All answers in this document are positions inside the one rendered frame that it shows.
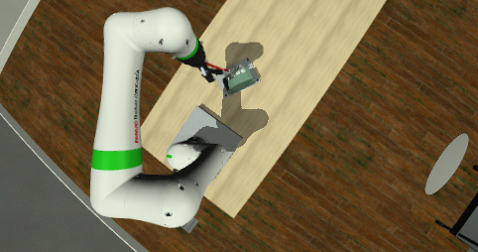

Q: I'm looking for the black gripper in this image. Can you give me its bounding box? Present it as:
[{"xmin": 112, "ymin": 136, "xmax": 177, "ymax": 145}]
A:
[{"xmin": 191, "ymin": 53, "xmax": 217, "ymax": 83}]

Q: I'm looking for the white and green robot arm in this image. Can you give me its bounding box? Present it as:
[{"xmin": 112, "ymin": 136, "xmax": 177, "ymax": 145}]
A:
[{"xmin": 90, "ymin": 7, "xmax": 228, "ymax": 228}]

